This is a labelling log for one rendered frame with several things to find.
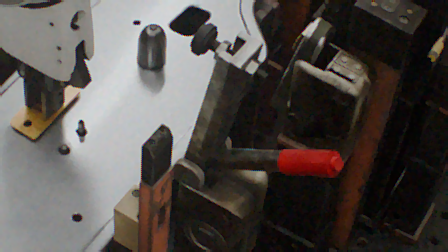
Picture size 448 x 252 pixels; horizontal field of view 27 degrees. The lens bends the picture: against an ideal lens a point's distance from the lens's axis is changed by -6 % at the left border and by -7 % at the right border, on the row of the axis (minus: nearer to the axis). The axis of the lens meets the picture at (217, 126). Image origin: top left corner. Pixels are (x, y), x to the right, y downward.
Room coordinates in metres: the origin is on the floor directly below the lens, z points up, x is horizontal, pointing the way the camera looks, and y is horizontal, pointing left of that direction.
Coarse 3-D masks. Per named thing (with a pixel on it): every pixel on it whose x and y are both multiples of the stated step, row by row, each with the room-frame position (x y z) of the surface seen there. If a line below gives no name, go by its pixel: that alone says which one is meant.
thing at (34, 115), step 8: (72, 88) 0.67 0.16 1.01; (40, 96) 0.65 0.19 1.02; (72, 96) 0.66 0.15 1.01; (40, 104) 0.64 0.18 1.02; (64, 104) 0.65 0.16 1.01; (24, 112) 0.63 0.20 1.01; (32, 112) 0.63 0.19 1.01; (40, 112) 0.63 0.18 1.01; (56, 112) 0.63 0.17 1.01; (16, 120) 0.62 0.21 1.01; (24, 120) 0.62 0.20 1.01; (32, 120) 0.62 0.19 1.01; (40, 120) 0.62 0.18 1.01; (48, 120) 0.62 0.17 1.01; (16, 128) 0.61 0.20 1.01; (24, 128) 0.61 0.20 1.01; (32, 128) 0.61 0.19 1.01; (40, 128) 0.61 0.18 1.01; (32, 136) 0.60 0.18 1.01
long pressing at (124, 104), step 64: (128, 0) 0.82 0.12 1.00; (192, 0) 0.84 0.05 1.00; (256, 0) 0.85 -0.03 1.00; (128, 64) 0.72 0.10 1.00; (192, 64) 0.73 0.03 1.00; (0, 128) 0.61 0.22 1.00; (64, 128) 0.62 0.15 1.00; (128, 128) 0.63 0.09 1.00; (192, 128) 0.64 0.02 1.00; (0, 192) 0.53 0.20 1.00; (64, 192) 0.54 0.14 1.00
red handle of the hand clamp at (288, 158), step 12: (216, 156) 0.55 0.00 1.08; (228, 156) 0.54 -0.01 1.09; (240, 156) 0.54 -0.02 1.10; (252, 156) 0.53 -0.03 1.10; (264, 156) 0.53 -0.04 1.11; (276, 156) 0.52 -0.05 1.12; (288, 156) 0.52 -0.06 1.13; (300, 156) 0.51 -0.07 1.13; (312, 156) 0.51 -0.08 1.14; (324, 156) 0.50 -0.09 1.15; (336, 156) 0.51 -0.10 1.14; (216, 168) 0.54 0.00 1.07; (228, 168) 0.54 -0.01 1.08; (240, 168) 0.53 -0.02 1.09; (252, 168) 0.53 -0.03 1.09; (264, 168) 0.52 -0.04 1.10; (276, 168) 0.52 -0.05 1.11; (288, 168) 0.51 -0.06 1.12; (300, 168) 0.51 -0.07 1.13; (312, 168) 0.50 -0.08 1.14; (324, 168) 0.50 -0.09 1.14; (336, 168) 0.50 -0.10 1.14
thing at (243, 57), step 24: (192, 48) 0.55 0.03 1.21; (216, 48) 0.55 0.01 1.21; (240, 48) 0.55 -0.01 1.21; (216, 72) 0.54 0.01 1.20; (240, 72) 0.53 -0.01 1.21; (264, 72) 0.54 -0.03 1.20; (216, 96) 0.53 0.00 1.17; (240, 96) 0.55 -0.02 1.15; (216, 120) 0.53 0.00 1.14; (192, 144) 0.54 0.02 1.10; (216, 144) 0.54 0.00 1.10
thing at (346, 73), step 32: (320, 64) 0.72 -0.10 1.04; (352, 64) 0.70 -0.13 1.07; (320, 96) 0.67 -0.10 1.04; (352, 96) 0.66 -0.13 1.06; (288, 128) 0.68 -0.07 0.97; (320, 128) 0.67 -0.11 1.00; (352, 128) 0.66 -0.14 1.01; (288, 192) 0.68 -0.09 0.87; (320, 192) 0.66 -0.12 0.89; (288, 224) 0.68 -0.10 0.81; (320, 224) 0.67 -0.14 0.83
